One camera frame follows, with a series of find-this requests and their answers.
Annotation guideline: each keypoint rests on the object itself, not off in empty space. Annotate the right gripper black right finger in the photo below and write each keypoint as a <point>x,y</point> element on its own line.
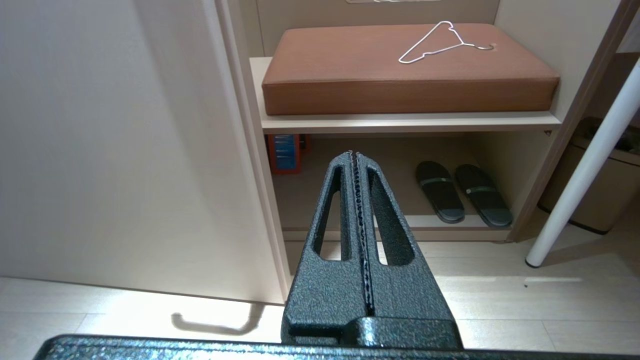
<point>405,290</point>

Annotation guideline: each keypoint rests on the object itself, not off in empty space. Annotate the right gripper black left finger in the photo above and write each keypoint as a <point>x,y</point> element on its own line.
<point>325,295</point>

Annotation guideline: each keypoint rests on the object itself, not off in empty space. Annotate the white room door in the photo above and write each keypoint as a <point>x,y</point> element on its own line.
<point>125,150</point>

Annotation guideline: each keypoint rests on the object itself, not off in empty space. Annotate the dark slipper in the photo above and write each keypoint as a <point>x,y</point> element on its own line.
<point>485,198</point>
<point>442,194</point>

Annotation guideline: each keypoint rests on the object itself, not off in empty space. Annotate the orange box with blue panel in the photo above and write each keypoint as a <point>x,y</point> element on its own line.
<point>284,152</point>

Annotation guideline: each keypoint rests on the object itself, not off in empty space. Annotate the cream bench shelf unit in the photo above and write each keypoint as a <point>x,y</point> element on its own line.
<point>410,122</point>

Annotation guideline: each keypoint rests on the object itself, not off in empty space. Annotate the white table leg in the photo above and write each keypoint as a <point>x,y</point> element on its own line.
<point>580,175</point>

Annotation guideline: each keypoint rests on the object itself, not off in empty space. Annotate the brown bench cushion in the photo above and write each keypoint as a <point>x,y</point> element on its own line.
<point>400,75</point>

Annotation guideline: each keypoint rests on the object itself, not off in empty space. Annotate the beige waste bin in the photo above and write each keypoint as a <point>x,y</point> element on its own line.
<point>610,195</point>

